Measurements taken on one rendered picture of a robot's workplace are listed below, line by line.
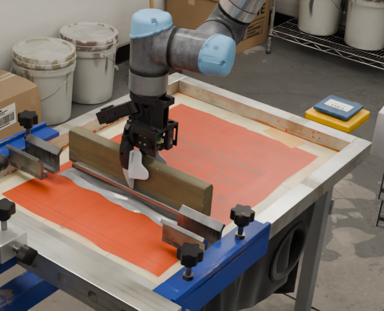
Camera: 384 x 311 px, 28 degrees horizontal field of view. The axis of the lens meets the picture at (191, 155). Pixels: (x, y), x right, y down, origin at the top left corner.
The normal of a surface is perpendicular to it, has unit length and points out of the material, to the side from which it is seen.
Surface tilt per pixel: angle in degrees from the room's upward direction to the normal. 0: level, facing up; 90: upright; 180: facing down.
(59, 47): 0
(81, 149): 90
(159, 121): 90
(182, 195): 90
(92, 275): 0
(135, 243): 0
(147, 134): 90
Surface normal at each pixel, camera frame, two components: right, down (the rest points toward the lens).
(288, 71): 0.07, -0.87
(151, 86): 0.17, 0.49
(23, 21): 0.80, 0.33
